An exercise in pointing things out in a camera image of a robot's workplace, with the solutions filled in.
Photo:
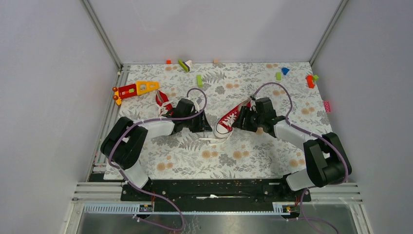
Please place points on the pink block at edge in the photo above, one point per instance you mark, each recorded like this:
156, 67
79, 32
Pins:
327, 106

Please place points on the green purple white block stack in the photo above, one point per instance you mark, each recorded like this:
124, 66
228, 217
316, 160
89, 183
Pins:
186, 65

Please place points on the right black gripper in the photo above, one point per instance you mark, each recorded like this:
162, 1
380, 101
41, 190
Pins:
245, 112

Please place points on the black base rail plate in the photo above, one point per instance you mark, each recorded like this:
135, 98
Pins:
205, 196

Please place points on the red sneaker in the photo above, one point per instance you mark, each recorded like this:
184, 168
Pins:
164, 104
223, 128

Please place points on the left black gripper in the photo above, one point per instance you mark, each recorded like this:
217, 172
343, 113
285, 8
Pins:
202, 125

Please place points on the green block near centre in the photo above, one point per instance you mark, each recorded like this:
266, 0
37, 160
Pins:
199, 81

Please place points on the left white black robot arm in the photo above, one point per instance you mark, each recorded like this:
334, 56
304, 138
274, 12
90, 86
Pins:
124, 143

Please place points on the orange block right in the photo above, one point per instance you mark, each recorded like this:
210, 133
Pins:
310, 82

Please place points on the blue triangular block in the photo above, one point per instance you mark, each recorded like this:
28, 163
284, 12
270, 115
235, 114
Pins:
285, 70

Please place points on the red yellow toy block assembly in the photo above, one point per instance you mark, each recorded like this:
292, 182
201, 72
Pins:
135, 89

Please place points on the floral patterned mat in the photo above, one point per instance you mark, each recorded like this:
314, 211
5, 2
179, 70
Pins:
245, 154

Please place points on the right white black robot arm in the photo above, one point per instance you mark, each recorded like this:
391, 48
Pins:
325, 159

